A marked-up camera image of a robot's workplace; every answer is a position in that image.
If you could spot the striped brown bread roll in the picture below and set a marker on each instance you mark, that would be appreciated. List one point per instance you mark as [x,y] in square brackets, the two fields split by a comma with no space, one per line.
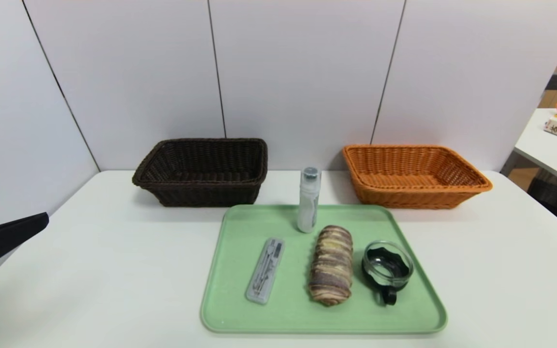
[331,266]

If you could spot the glass cup with black holder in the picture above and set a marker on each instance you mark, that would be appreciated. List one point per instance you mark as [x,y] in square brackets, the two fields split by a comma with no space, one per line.
[387,268]

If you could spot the dark brown wicker basket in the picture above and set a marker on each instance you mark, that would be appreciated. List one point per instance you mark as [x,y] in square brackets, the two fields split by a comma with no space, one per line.
[201,191]

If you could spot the orange wicker basket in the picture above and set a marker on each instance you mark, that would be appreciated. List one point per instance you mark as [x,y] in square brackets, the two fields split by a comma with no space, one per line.
[414,193]

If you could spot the clear plastic compass case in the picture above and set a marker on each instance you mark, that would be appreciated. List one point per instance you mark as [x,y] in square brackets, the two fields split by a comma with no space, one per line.
[265,270]

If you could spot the light green plastic tray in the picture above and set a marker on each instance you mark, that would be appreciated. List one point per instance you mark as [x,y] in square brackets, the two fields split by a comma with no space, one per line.
[288,314]

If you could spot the white plastic bottle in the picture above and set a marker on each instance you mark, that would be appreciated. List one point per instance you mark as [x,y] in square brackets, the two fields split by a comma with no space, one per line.
[307,208]

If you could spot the white side table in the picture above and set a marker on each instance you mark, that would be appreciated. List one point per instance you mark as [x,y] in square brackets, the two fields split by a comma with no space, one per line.
[544,154]

